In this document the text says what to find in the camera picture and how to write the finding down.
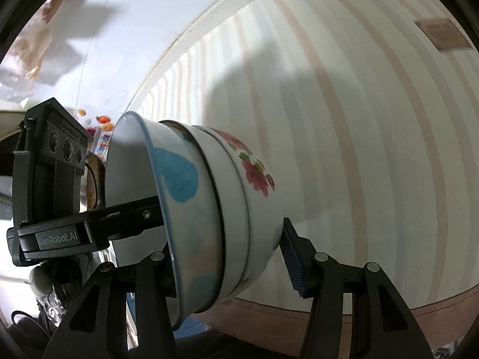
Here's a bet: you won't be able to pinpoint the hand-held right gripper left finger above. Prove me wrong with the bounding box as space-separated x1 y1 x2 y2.
43 243 180 359

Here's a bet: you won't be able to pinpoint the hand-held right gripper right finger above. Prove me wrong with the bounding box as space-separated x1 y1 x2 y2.
280 217 432 359

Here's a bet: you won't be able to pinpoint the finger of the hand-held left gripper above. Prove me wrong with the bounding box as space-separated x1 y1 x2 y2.
84 196 166 244

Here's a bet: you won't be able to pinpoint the white bowl blue print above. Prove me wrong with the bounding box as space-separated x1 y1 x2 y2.
104 111 226 330

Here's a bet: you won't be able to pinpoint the white bowl red flower print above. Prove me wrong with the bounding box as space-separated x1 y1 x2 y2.
202 127 286 293

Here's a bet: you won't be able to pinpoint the white bowl black rim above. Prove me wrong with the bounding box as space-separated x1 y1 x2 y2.
160 120 251 304

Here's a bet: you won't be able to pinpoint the metal frying pan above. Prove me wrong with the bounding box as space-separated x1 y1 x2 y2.
83 153 108 211

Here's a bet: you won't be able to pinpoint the striped beige tablecloth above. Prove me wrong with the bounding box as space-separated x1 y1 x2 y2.
127 0 479 317

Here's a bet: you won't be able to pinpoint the brown tablecloth label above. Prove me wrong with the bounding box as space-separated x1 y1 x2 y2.
414 17 473 51

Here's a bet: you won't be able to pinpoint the colourful wall stickers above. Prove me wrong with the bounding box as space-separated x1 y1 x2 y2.
76 108 116 158

